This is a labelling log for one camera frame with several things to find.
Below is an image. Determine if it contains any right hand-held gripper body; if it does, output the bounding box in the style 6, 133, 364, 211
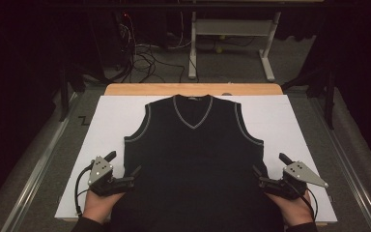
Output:
259, 160, 329, 200

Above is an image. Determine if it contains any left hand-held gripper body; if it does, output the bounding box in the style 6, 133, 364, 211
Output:
87, 156, 136, 198

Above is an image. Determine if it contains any dark navy knitted vest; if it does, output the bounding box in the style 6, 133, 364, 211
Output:
110, 94, 285, 232

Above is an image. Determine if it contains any person's left hand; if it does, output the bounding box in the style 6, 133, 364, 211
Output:
82, 189, 126, 225

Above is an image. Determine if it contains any person's right hand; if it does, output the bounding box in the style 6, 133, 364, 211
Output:
265, 189, 315, 228

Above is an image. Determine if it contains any dark metal stand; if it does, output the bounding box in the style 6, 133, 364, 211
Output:
281, 62, 338, 131
57, 62, 108, 123

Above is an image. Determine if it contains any wooden table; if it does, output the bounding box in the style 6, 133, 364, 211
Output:
103, 82, 284, 97

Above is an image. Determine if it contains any dark curtain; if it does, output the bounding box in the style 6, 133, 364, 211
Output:
0, 0, 67, 221
315, 0, 371, 182

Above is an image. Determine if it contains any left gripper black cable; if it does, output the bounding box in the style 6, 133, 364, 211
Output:
73, 162, 95, 218

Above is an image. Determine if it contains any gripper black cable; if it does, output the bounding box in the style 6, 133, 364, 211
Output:
73, 162, 95, 218
289, 179, 320, 222

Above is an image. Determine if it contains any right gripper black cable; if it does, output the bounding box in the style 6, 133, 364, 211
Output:
289, 179, 320, 222

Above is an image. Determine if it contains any metal floor rail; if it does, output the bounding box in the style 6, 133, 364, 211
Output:
0, 91, 79, 232
308, 96, 371, 232

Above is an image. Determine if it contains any tangle of floor cables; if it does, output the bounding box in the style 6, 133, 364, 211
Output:
118, 12, 188, 84

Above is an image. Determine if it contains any white metal table frame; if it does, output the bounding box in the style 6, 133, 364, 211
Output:
187, 11, 282, 83

